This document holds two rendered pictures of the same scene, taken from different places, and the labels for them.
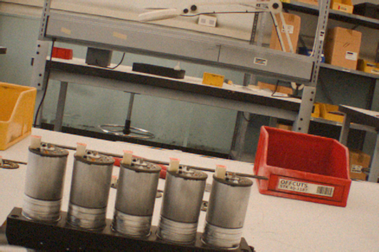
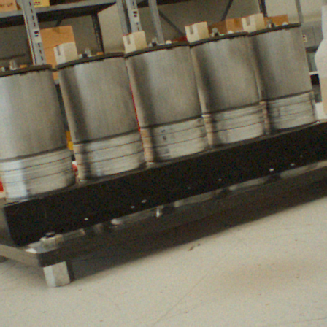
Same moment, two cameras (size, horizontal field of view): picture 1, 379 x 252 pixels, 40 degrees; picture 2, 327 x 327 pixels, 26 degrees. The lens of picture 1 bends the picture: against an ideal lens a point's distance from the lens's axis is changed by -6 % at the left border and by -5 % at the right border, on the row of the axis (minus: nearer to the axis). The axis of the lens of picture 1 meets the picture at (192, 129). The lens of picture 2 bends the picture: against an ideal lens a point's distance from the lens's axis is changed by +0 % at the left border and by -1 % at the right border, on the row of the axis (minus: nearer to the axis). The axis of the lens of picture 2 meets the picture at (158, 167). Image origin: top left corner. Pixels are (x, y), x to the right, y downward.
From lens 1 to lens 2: 17 cm
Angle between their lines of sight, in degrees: 22
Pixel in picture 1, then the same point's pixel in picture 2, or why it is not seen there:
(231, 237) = (312, 105)
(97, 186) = (123, 93)
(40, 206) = (50, 164)
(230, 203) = (293, 55)
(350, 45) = not seen: hidden behind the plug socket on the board
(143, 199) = (191, 90)
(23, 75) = not seen: outside the picture
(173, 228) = (243, 118)
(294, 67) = not seen: hidden behind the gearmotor
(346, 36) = (55, 38)
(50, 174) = (47, 101)
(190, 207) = (251, 78)
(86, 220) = (128, 157)
